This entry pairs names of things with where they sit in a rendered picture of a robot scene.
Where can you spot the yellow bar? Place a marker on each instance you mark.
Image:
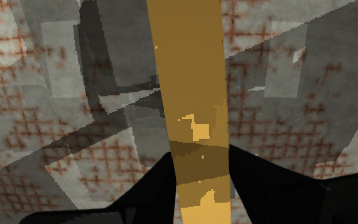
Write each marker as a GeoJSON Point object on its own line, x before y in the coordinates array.
{"type": "Point", "coordinates": [188, 44]}

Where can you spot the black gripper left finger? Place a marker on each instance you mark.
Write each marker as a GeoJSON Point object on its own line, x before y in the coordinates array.
{"type": "Point", "coordinates": [150, 201]}

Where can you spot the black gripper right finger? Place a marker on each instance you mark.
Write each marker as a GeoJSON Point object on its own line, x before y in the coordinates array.
{"type": "Point", "coordinates": [272, 194]}

